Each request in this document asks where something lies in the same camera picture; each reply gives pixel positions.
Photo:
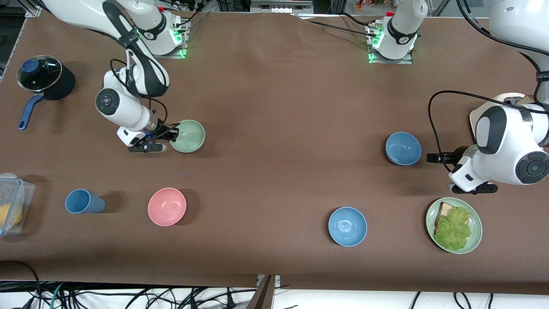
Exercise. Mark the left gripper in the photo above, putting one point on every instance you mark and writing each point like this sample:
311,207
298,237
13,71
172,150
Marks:
457,153

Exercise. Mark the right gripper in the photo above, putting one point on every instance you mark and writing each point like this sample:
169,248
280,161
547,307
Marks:
163,130

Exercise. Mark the mint green bowl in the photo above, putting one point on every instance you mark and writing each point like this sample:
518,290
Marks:
191,137

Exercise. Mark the blue bowl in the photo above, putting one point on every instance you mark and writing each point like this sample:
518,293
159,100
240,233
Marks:
403,148
347,226

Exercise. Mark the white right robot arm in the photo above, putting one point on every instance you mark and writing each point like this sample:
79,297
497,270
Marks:
124,109

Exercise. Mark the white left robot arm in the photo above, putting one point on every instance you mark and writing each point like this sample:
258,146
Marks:
510,141

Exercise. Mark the pink bowl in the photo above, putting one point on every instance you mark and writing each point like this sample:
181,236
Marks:
167,207

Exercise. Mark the bread slice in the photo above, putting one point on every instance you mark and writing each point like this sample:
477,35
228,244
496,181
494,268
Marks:
444,210

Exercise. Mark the beige plate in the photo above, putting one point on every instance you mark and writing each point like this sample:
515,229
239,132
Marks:
476,116

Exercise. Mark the green lettuce leaf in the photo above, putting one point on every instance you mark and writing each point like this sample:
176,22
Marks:
454,229

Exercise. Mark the pale green plate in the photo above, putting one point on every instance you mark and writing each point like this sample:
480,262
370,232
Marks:
476,229

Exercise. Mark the blue ribbed plastic cup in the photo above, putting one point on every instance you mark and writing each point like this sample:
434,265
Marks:
83,201

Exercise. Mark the glass pot lid blue knob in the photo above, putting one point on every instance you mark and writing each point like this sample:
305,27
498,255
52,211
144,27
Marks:
38,73

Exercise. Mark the clear plastic container blue lid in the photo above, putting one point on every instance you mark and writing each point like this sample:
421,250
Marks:
15,193

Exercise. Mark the grey background device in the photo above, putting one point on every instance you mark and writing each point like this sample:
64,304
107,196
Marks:
281,5

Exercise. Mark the yellow food item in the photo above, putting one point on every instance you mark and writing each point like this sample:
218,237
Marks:
10,214

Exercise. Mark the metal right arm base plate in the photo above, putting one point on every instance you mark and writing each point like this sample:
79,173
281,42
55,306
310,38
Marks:
165,54

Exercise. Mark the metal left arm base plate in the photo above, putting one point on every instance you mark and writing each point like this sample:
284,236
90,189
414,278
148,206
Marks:
390,61

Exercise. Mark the aluminium frame profile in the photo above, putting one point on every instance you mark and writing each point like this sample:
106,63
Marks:
33,8

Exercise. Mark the metal table leg bracket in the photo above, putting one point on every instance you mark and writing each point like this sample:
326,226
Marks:
263,294

